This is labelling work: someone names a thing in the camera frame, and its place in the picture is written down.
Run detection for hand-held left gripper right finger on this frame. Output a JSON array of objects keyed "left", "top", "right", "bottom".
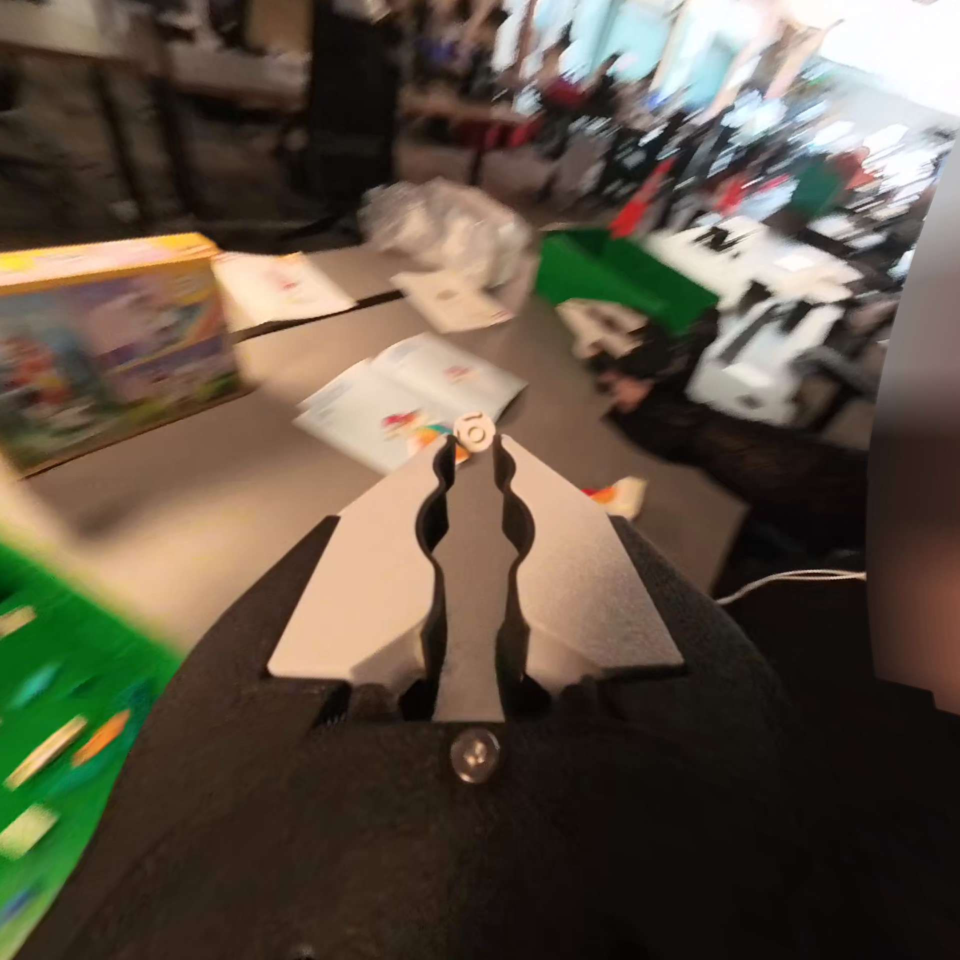
[{"left": 491, "top": 433, "right": 687, "bottom": 711}]

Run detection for dark bag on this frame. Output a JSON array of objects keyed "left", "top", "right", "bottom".
[{"left": 588, "top": 315, "right": 721, "bottom": 451}]

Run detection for white cable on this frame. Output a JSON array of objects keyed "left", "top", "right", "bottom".
[{"left": 716, "top": 568, "right": 867, "bottom": 606}]

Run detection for green sorting tray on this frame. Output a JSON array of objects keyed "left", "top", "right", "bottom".
[
  {"left": 0, "top": 525, "right": 187, "bottom": 960},
  {"left": 534, "top": 227, "right": 720, "bottom": 336}
]

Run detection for closed white instruction booklet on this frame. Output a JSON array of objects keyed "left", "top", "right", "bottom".
[
  {"left": 391, "top": 270, "right": 515, "bottom": 335},
  {"left": 212, "top": 252, "right": 357, "bottom": 327}
]

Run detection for open light blue instruction booklet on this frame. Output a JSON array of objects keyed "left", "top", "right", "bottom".
[{"left": 292, "top": 332, "right": 528, "bottom": 475}]

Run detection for crumpled clear plastic bags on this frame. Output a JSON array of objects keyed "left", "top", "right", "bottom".
[{"left": 358, "top": 180, "right": 535, "bottom": 290}]

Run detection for white cardboard box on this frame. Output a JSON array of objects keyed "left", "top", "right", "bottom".
[{"left": 686, "top": 300, "right": 841, "bottom": 425}]

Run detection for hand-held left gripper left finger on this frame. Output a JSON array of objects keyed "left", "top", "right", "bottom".
[{"left": 266, "top": 433, "right": 459, "bottom": 719}]

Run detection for pile of loose lego pieces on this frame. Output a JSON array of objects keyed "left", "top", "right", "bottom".
[{"left": 0, "top": 600, "right": 144, "bottom": 924}]

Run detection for colourful lego box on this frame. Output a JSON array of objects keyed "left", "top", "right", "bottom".
[{"left": 0, "top": 232, "right": 249, "bottom": 477}]

